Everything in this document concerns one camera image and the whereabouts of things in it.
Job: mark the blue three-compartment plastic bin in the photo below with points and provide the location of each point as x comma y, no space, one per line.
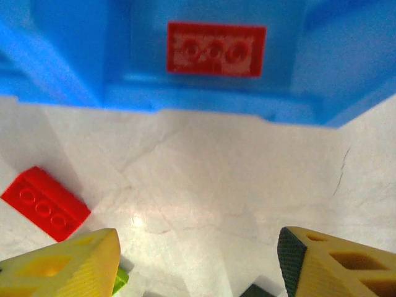
62,46

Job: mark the small black lego brick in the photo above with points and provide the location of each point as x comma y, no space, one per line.
256,292

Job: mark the lime green lego brick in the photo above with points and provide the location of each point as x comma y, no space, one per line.
121,280

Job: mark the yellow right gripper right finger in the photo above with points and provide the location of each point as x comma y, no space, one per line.
325,278

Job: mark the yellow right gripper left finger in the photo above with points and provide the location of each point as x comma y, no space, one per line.
77,269

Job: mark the red lego brick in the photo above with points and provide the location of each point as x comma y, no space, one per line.
216,31
46,201

